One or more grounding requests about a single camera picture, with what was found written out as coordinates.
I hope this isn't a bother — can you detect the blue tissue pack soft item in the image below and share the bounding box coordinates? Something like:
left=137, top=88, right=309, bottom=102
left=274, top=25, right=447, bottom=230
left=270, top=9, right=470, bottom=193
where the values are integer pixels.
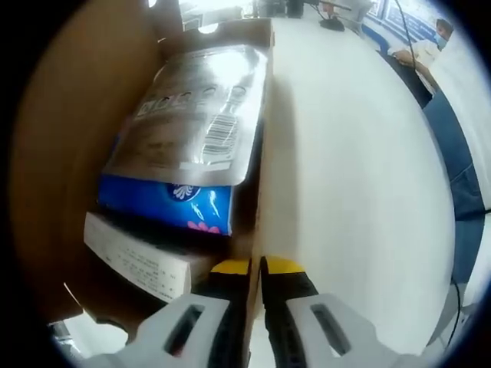
left=97, top=174, right=236, bottom=237

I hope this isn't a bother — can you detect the silver printed pouch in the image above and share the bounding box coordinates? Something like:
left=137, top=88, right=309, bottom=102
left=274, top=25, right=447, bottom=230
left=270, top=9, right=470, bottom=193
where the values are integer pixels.
left=103, top=44, right=269, bottom=187

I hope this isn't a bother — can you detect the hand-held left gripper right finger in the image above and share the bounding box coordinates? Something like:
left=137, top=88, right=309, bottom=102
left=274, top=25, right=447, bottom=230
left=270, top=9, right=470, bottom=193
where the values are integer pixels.
left=259, top=255, right=427, bottom=368

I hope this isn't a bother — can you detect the black computer mouse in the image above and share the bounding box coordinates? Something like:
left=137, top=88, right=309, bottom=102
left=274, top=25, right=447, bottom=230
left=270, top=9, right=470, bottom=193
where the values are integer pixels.
left=320, top=17, right=346, bottom=31

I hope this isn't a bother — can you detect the brown cardboard shoe box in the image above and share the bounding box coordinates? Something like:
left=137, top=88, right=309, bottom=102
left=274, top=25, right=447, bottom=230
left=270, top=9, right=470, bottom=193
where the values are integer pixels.
left=11, top=0, right=278, bottom=346

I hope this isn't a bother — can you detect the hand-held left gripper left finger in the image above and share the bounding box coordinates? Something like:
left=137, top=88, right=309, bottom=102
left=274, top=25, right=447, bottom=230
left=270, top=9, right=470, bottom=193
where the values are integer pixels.
left=84, top=257, right=253, bottom=368

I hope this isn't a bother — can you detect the black hanging cable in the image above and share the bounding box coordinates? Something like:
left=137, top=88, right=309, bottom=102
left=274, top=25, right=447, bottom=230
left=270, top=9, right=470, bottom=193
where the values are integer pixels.
left=394, top=0, right=423, bottom=74

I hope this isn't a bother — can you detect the white printed carton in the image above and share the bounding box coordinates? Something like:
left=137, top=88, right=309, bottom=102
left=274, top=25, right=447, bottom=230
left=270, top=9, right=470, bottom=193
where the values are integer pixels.
left=83, top=210, right=193, bottom=304

